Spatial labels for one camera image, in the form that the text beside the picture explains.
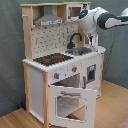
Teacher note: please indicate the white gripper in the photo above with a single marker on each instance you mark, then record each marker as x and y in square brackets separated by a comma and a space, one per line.
[93, 41]

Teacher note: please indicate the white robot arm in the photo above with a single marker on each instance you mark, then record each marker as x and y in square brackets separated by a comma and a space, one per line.
[98, 17]

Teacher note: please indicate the wooden toy kitchen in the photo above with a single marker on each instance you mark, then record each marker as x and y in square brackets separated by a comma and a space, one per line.
[46, 40]

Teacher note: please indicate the grey toy sink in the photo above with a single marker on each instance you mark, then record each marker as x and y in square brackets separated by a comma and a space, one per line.
[78, 51]

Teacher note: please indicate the right grey oven knob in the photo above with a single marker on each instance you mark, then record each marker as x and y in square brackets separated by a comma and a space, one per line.
[74, 69]

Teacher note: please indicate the grey oven knob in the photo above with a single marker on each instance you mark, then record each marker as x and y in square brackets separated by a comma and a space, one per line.
[56, 76]
[74, 69]

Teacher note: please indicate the black stovetop red burners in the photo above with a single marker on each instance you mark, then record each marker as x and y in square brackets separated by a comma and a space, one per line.
[52, 59]

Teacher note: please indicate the grey range hood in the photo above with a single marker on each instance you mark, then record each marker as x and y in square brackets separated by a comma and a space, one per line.
[49, 18]

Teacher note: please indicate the left grey oven knob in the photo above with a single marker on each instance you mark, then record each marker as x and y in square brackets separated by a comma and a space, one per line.
[56, 76]

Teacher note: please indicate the white oven door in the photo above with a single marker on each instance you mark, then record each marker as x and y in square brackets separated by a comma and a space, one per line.
[65, 100]

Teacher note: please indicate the white cabinet door grey handle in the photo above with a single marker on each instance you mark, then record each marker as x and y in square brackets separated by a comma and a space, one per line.
[91, 72]

